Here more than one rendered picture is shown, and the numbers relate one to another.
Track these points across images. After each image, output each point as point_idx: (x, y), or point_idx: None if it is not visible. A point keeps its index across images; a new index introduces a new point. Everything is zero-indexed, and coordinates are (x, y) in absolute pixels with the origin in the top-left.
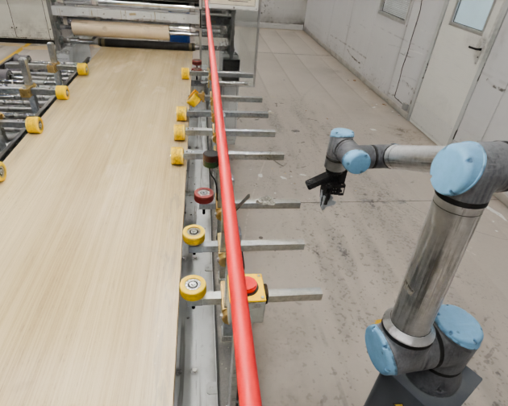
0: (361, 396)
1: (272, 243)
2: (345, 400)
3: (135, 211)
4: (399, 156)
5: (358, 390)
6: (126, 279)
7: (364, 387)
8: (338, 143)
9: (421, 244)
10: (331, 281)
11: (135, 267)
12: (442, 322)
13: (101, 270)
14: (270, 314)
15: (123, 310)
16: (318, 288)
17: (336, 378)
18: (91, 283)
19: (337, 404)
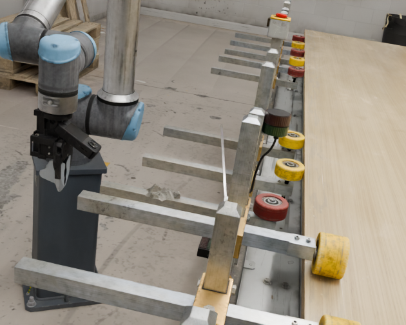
0: (42, 317)
1: (187, 162)
2: (64, 320)
3: (376, 202)
4: (57, 9)
5: (39, 323)
6: (356, 152)
7: (28, 323)
8: (82, 49)
9: (139, 12)
10: None
11: (350, 157)
12: (88, 89)
13: (384, 162)
14: None
15: (349, 139)
16: (166, 126)
17: None
18: (387, 157)
19: (77, 320)
